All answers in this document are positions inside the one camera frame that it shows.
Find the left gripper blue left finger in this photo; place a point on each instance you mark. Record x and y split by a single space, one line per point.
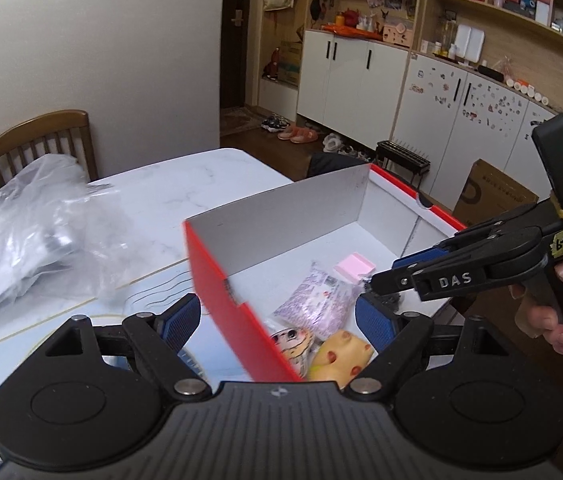
157 340

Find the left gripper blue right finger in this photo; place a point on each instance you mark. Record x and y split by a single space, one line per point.
401 343

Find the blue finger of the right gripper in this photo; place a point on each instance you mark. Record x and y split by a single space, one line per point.
418 257
393 280

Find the clear bag of black parts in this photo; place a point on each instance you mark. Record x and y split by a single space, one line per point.
389 302

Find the pink sticky note pad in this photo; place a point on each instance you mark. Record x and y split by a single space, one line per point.
355 268

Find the yellow spotted plush toy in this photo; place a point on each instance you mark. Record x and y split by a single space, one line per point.
340 359

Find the clear printed snack packet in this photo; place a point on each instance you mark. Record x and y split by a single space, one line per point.
321 303

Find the cartoon face sticker pack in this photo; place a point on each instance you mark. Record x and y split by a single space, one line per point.
295 345

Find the person's right hand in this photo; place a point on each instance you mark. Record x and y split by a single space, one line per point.
534 319

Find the brown cardboard sheet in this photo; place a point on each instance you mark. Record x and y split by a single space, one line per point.
487 193

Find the red and white cardboard box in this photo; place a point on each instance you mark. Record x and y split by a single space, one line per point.
246 257

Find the black chair back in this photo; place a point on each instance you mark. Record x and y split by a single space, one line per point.
325 163

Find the crumpled clear plastic bag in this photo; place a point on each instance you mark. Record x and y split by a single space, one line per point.
58 230

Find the white cabinet with shelves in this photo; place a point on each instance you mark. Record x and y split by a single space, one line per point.
449 82

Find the brown wooden chair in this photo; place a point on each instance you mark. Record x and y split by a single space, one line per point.
64 132

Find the black wire shoe rack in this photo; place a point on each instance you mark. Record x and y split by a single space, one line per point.
392 156

